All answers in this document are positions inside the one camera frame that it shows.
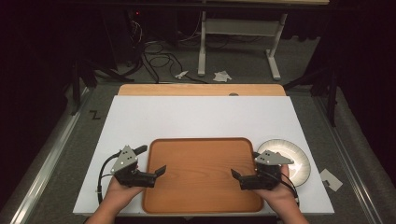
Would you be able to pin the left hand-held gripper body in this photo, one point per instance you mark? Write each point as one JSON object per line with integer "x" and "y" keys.
{"x": 124, "y": 160}

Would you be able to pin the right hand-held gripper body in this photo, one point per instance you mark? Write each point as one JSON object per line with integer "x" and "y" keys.
{"x": 266, "y": 179}

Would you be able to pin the person's right hand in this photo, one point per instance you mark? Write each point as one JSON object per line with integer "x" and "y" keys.
{"x": 278, "y": 194}

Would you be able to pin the person's left hand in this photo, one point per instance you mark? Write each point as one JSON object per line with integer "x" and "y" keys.
{"x": 120, "y": 194}

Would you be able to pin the brown wooden tray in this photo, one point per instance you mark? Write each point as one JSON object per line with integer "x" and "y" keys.
{"x": 202, "y": 177}

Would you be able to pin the white ribbed plate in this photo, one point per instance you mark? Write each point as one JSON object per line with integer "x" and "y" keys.
{"x": 299, "y": 165}

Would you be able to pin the flat white paper piece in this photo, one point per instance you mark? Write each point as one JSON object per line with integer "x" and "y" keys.
{"x": 331, "y": 179}

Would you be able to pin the white table board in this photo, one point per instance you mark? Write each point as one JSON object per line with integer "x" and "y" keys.
{"x": 199, "y": 118}

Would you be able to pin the wooden table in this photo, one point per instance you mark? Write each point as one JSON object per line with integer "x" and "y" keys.
{"x": 186, "y": 89}

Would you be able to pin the crumpled white paper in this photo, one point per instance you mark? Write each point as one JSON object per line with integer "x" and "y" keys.
{"x": 222, "y": 76}

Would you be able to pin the small white paper scrap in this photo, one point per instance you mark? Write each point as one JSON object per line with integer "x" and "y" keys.
{"x": 181, "y": 74}

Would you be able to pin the black metal stand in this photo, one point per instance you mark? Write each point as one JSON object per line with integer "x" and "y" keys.
{"x": 82, "y": 81}
{"x": 327, "y": 90}

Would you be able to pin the dark computer tower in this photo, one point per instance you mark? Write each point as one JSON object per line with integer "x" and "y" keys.
{"x": 124, "y": 34}

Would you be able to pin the metal floor rail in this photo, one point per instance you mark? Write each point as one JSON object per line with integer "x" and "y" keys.
{"x": 46, "y": 161}
{"x": 348, "y": 155}

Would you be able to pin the white metal desk frame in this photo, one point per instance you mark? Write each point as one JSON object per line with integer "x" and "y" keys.
{"x": 239, "y": 28}

